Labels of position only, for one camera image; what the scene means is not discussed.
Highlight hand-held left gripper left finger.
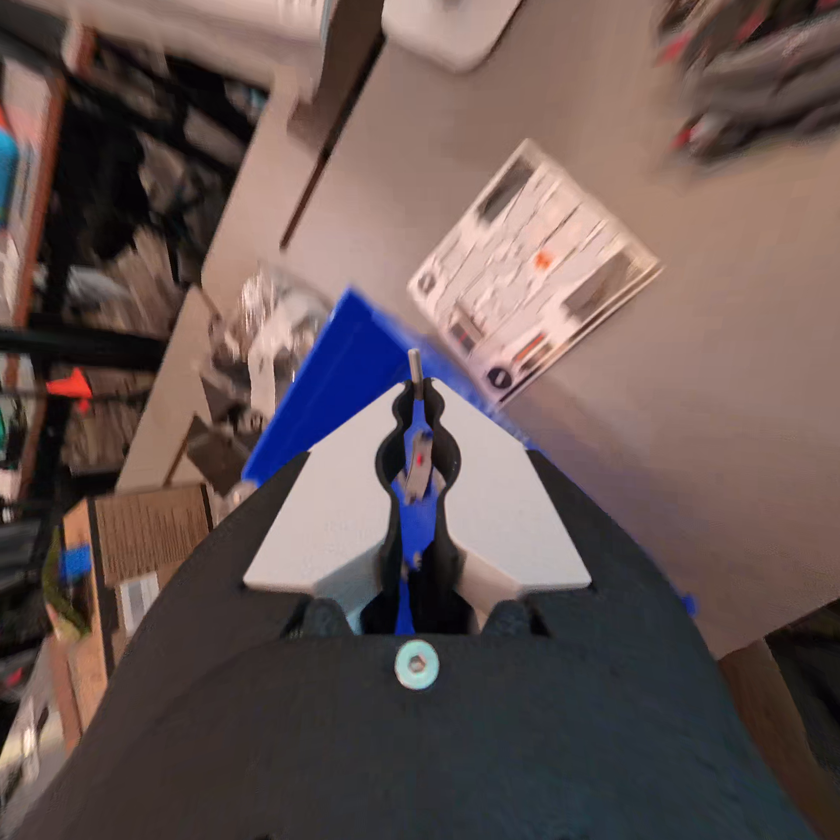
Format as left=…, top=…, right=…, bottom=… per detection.
left=243, top=381, right=417, bottom=634

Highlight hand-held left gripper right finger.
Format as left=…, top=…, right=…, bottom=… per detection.
left=423, top=377, right=592, bottom=634

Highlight assorted lego pieces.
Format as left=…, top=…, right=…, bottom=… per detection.
left=397, top=427, right=442, bottom=507

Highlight blue plastic storage bin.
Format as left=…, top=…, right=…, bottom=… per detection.
left=241, top=285, right=698, bottom=634

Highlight lego car model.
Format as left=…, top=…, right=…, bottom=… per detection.
left=653, top=0, right=840, bottom=168

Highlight lego sticker sheet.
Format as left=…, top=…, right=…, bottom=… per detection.
left=406, top=138, right=664, bottom=407

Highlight brown cardboard box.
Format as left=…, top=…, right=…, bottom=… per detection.
left=62, top=482, right=215, bottom=737

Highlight white book stand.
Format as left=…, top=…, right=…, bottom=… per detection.
left=381, top=0, right=526, bottom=74

